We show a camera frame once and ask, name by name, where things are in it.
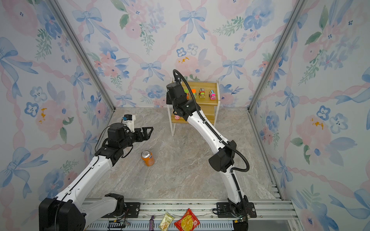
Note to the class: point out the grey green toy truck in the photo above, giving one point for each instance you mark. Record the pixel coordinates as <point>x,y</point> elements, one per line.
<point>201,93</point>

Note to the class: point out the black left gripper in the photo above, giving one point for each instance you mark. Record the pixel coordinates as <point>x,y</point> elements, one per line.
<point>146,136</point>

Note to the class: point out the pink toy car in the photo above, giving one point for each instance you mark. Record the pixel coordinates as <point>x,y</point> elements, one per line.
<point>212,95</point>

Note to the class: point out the yellow green snack packet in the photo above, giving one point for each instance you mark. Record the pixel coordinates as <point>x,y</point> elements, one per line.
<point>166,222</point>

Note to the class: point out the purple small bottle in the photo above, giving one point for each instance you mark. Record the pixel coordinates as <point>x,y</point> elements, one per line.
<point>151,223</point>

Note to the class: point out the orange soda can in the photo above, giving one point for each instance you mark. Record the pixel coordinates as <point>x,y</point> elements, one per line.
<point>148,158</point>

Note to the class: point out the aluminium front rail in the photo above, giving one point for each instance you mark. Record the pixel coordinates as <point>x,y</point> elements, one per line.
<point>272,215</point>

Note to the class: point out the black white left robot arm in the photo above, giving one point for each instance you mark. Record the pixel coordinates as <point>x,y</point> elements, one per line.
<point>65,212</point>

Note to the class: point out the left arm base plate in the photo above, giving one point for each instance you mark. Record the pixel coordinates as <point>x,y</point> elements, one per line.
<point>131,210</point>

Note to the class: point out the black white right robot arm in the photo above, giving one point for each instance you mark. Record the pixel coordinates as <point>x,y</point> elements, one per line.
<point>226,159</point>

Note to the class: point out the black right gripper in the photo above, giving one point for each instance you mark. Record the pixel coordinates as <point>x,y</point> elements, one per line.
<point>168,101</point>

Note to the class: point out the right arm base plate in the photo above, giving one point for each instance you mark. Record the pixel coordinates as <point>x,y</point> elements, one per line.
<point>224,209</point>

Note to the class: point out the wooden two-tier shelf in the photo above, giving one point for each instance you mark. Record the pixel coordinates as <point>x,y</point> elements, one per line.
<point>209,107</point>

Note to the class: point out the red snack packet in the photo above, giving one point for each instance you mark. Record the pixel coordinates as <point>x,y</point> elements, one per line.
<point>188,222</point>

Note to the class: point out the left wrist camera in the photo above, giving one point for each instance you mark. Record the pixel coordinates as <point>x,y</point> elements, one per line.
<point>129,121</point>

